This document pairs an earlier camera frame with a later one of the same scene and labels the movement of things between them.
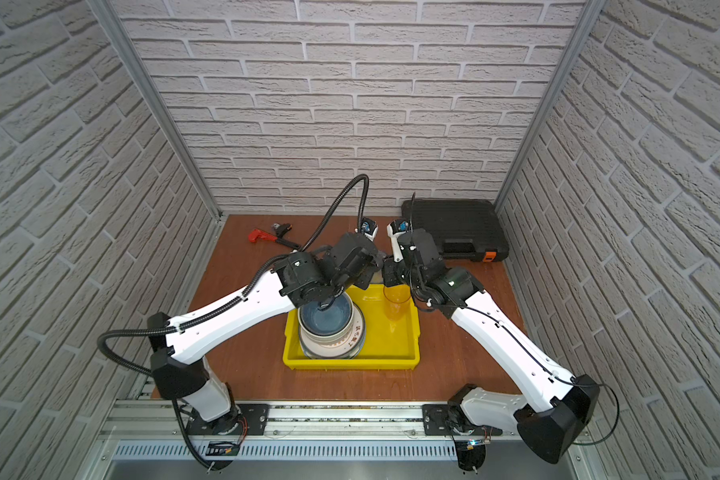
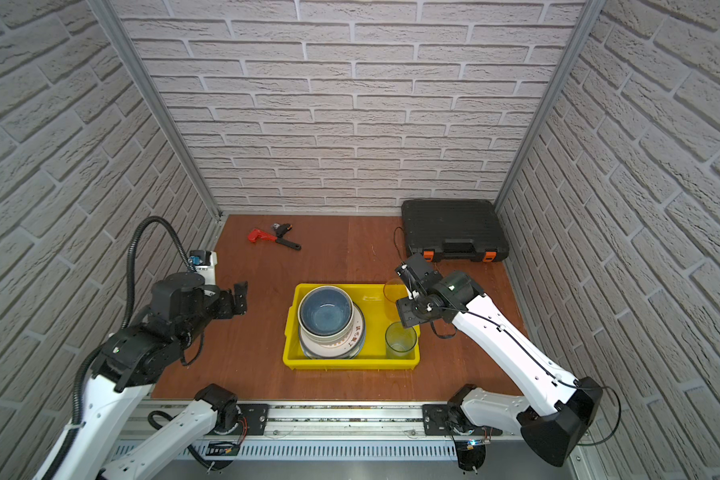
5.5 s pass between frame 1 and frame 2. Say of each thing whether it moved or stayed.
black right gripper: moved
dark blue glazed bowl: stayed
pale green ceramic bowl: stayed
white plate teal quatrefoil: stayed
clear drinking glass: stayed
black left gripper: moved
